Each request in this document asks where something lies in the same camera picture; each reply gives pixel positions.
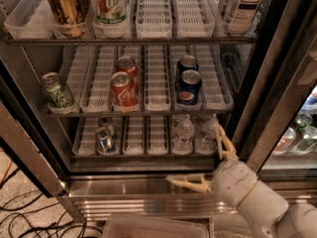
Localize right clear water bottle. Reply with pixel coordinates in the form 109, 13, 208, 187
195, 118, 219, 155

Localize rear blue Pepsi can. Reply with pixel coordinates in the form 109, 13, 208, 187
175, 54, 199, 82

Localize rear silver blue can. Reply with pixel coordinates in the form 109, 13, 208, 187
98, 116, 116, 136

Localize front blue Pepsi can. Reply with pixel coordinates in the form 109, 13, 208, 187
177, 69, 202, 105

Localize steel fridge base grille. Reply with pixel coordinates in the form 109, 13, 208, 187
64, 177, 317, 222

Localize left clear plastic bin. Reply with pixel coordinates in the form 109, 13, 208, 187
101, 214, 209, 238

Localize open steel fridge door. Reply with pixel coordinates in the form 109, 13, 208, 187
0, 40, 86, 223

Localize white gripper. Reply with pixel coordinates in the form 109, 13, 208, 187
165, 125, 288, 238

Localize clear plastic bin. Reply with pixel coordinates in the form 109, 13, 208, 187
210, 214, 256, 238
101, 214, 209, 238

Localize clear water bottle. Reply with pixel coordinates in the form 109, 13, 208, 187
195, 118, 219, 155
172, 119, 194, 156

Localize top wire fridge shelf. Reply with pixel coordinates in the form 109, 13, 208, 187
4, 37, 258, 46

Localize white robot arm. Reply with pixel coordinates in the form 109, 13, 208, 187
166, 125, 317, 238

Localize red coca-cola can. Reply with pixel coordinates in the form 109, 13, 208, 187
110, 71, 138, 107
116, 56, 139, 91

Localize orange floor cable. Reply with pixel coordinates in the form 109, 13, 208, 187
0, 160, 14, 185

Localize silver blue can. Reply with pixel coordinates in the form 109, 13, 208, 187
98, 116, 116, 136
95, 127, 116, 154

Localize black floor cables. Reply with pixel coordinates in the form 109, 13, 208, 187
0, 168, 104, 238

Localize green bottle behind glass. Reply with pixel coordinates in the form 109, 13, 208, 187
292, 114, 317, 155

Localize left clear water bottle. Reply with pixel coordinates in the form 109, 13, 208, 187
172, 119, 194, 156

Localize front silver blue can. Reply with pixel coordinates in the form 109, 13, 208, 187
95, 127, 116, 154

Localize rear red Coca-Cola can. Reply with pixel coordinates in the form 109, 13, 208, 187
116, 56, 139, 91

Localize right clear plastic bin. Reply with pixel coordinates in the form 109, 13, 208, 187
210, 214, 256, 238

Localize tall gold can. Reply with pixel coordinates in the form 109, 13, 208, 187
48, 0, 90, 38

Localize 7UP bottle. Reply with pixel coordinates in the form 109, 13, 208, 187
93, 0, 127, 25

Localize Teas Tea bottle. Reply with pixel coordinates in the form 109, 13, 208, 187
218, 0, 262, 36

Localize green soda can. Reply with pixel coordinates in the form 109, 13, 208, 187
41, 72, 74, 108

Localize red can behind glass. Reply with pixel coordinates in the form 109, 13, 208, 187
272, 127, 296, 155

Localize blue pepsi can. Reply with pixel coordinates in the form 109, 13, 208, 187
177, 69, 202, 105
175, 54, 199, 82

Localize middle wire fridge shelf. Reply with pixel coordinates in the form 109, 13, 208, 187
46, 110, 231, 118

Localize front red Coca-Cola can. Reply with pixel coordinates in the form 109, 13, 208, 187
110, 71, 138, 107

